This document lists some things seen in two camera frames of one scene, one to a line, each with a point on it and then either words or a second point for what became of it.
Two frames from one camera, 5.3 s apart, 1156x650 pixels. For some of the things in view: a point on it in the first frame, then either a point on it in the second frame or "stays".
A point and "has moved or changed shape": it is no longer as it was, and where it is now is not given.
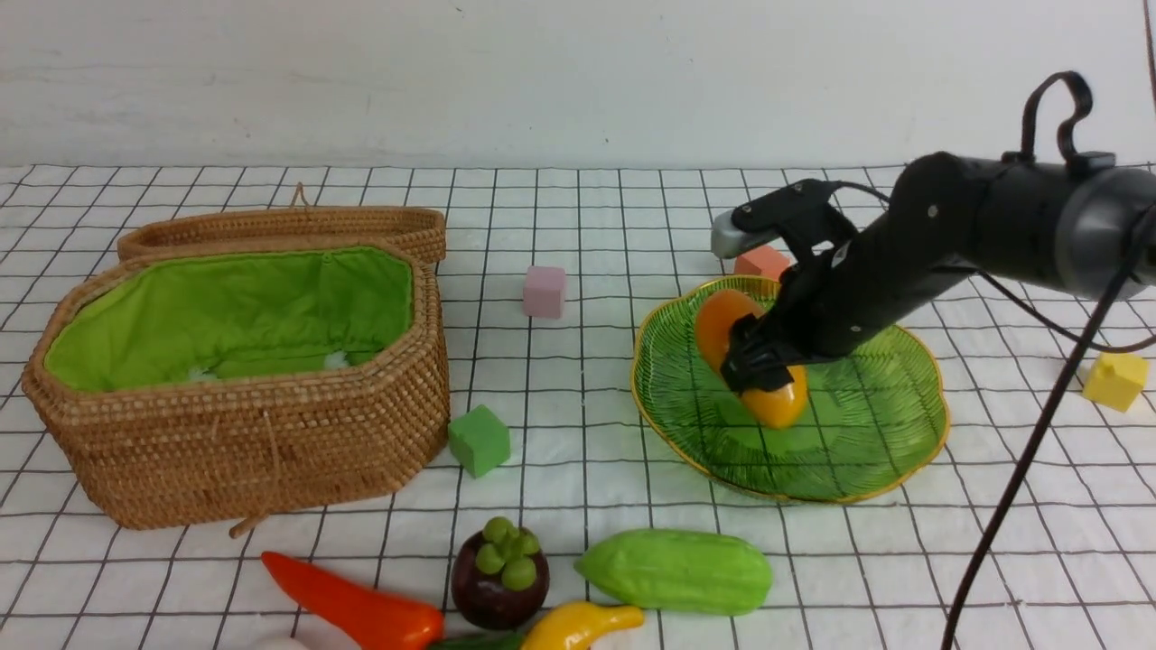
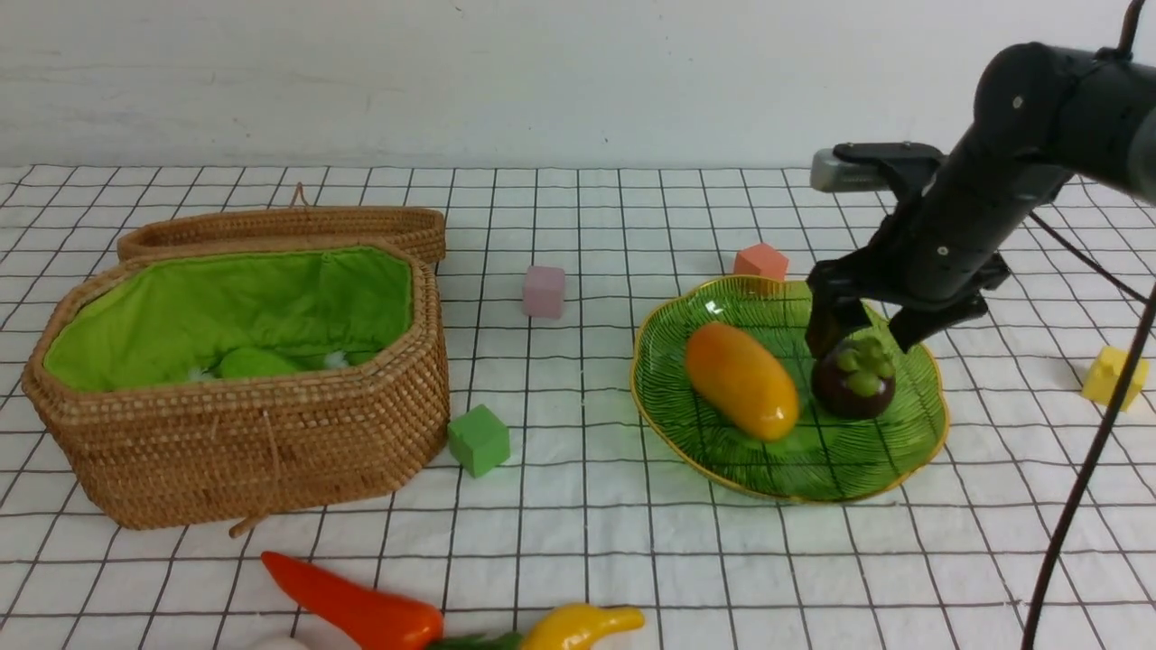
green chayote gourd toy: [680, 571] → [254, 363]
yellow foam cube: [1116, 380] stays
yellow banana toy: [575, 626] stays
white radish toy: [283, 644] stays
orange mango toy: [778, 408] has moved or changed shape
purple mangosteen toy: [499, 576] → [855, 379]
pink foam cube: [543, 292] stays
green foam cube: [480, 440] stays
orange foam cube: [761, 261] stays
